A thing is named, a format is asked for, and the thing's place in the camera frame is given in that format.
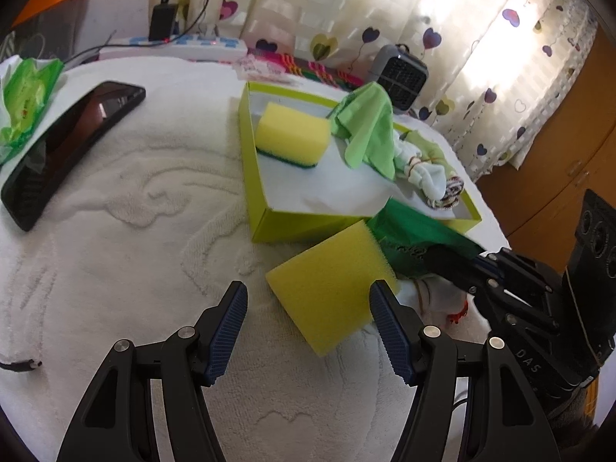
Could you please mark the grey portable heater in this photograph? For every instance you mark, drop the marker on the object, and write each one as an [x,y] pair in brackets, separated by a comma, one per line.
[404,77]

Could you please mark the colourful striped cloth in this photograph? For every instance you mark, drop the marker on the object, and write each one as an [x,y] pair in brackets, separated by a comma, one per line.
[313,65]

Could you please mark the pink printed paper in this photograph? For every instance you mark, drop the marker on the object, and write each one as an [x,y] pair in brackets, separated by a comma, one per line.
[260,67]

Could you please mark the wooden wardrobe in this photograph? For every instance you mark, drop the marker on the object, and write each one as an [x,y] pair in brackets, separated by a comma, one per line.
[553,178]

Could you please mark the white power strip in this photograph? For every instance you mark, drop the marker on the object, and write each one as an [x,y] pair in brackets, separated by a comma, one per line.
[211,48]

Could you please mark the white sock bundle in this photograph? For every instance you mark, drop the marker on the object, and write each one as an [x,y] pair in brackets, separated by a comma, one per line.
[433,303]
[428,178]

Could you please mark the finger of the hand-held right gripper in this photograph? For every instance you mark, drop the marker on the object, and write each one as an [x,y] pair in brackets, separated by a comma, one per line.
[524,272]
[462,274]

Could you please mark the yellow sponge with green scourer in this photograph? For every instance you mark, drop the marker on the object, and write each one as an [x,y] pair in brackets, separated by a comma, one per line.
[288,130]
[327,293]

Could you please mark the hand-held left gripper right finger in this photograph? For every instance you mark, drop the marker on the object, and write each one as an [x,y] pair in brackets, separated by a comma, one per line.
[392,332]

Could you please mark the black charger adapter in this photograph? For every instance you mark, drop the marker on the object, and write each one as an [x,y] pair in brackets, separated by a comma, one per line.
[161,21]

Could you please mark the green and white plastic bag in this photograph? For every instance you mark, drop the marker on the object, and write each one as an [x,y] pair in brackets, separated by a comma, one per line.
[29,91]

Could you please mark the heart print curtain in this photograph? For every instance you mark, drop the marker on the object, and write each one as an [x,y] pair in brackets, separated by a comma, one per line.
[433,9]

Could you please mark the green towel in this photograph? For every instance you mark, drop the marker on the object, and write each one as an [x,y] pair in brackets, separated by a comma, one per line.
[450,192]

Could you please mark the black smartphone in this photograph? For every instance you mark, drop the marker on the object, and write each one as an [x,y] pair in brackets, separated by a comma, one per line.
[72,139]

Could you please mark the yellow-green cardboard box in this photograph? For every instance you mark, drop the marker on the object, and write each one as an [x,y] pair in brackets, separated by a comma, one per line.
[298,226]

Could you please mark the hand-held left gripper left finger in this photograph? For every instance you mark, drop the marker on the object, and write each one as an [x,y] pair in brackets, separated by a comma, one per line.
[226,332]

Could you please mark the green foil packet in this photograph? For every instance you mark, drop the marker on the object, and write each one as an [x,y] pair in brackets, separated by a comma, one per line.
[409,231]

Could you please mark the green microfibre cloth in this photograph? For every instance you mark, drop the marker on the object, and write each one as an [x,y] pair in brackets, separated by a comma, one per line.
[370,125]

